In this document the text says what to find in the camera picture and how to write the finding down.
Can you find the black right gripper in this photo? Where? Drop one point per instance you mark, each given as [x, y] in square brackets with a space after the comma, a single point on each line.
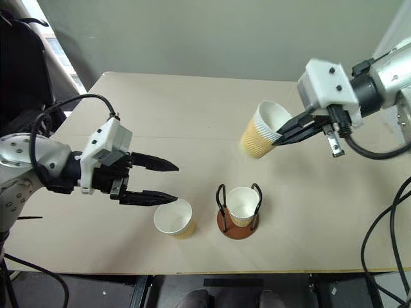
[322, 119]

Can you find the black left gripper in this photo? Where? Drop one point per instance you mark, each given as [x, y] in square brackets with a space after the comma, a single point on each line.
[106, 179]

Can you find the ribbed tan paper cup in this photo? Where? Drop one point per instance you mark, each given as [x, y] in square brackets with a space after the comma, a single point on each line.
[173, 221]
[257, 138]
[242, 205]

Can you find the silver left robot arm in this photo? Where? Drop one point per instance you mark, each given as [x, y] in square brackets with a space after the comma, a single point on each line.
[19, 150]

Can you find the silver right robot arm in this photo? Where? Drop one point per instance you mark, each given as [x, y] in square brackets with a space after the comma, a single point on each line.
[385, 83]

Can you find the dark rounded shape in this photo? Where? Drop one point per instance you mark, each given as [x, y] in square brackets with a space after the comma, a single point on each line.
[194, 298]
[271, 300]

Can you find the black office chair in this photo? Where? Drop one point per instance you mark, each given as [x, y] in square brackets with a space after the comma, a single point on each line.
[22, 64]

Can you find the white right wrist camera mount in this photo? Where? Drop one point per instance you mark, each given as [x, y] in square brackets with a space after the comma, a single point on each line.
[324, 83]

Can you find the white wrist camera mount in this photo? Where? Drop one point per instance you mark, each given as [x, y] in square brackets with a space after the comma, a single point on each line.
[106, 138]
[324, 83]

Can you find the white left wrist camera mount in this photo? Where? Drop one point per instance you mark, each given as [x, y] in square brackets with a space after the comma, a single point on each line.
[106, 138]

